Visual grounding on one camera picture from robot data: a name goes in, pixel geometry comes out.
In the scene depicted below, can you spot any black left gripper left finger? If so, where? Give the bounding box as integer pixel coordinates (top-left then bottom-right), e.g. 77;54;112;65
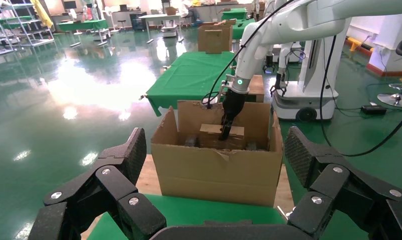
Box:
28;127;168;240

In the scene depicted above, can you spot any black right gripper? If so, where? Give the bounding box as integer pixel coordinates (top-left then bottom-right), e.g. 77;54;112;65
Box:
219;88;248;142

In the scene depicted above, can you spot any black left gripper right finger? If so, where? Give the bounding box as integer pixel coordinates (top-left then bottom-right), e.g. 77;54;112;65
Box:
283;125;402;240

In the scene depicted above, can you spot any small brown cardboard box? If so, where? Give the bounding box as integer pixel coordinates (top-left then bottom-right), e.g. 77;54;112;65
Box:
199;123;245;151

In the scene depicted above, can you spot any torn brown cardboard carton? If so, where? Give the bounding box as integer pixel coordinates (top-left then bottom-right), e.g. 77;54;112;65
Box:
150;100;284;209

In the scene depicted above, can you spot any green tablecloth with carton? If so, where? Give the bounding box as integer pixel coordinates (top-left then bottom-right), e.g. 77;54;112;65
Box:
88;193;286;240

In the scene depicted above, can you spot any tall cardboard carton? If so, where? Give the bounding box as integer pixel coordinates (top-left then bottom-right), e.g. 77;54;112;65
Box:
197;19;237;55

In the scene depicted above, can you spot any green tablecloth on side table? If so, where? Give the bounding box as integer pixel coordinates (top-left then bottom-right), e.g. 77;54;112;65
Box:
145;51;237;117

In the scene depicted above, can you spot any black power adapter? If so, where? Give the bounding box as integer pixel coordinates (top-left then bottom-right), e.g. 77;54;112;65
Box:
360;104;388;116

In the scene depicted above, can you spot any black stool with chrome base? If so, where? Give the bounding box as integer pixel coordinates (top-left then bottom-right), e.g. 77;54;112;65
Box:
377;34;402;109

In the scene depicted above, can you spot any white wheeled robot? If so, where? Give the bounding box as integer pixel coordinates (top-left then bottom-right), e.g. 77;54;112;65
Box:
262;31;341;123

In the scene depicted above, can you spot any small white cart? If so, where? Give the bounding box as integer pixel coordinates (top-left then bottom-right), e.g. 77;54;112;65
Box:
161;24;179;38

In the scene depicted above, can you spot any white metal table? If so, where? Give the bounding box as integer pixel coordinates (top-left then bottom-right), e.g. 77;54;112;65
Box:
138;13;185;44

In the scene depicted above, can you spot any yellow floor barrier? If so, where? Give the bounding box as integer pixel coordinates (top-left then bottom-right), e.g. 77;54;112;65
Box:
345;37;367;54

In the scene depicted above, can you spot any metal shelf rack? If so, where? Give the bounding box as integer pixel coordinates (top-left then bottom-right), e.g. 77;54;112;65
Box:
0;0;56;59

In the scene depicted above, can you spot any long green clothed table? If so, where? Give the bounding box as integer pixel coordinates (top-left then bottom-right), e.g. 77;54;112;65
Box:
57;19;109;34

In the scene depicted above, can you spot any yellow hanging garment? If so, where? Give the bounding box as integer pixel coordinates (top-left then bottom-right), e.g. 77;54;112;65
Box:
32;0;54;29

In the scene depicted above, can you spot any black hanging cable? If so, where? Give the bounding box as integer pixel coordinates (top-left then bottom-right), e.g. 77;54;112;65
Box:
319;34;402;158

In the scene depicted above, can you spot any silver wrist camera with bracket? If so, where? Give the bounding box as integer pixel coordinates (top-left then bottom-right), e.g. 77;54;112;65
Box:
216;74;236;104

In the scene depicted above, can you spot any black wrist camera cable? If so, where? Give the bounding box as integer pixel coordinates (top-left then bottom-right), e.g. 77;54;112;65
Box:
205;0;296;110

